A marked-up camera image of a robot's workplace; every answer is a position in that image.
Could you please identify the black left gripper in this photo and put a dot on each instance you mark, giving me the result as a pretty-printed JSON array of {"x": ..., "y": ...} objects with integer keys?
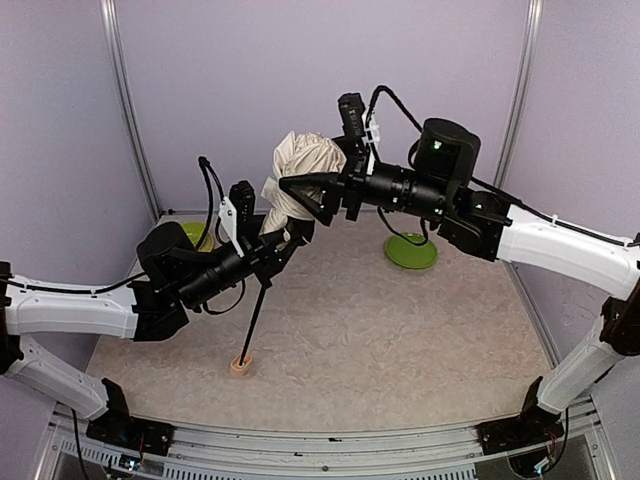
[{"x": 261, "y": 254}]

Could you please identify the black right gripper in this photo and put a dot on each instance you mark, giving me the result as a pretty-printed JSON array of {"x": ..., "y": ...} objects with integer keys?
[{"x": 350, "y": 186}]

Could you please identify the beige folding umbrella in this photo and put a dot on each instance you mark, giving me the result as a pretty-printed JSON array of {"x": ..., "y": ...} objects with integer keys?
[{"x": 304, "y": 166}]

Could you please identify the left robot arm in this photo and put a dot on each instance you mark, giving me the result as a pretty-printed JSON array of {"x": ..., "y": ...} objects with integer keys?
[{"x": 149, "y": 307}]

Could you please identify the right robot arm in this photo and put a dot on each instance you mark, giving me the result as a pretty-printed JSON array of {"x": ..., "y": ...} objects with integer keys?
[{"x": 484, "y": 222}]

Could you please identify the green flat plate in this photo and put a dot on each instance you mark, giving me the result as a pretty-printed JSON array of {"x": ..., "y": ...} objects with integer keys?
[{"x": 413, "y": 252}]

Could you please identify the lime green bowl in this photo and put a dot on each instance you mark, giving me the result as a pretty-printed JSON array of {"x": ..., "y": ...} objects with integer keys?
[{"x": 194, "y": 231}]

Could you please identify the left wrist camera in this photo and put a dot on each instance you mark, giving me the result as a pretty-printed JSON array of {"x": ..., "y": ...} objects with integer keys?
[{"x": 236, "y": 212}]

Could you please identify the left aluminium frame post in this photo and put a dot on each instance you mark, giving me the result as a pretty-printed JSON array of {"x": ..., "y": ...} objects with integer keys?
[{"x": 116, "y": 52}]

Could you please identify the aluminium frame post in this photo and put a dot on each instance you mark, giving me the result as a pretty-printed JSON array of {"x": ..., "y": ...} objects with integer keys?
[
  {"x": 116, "y": 52},
  {"x": 524, "y": 73}
]

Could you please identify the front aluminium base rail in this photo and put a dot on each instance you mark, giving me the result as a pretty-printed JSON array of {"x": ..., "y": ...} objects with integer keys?
[{"x": 199, "y": 452}]

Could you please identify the right aluminium frame post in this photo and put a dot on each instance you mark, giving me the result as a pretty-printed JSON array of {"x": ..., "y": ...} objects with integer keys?
[{"x": 524, "y": 73}]

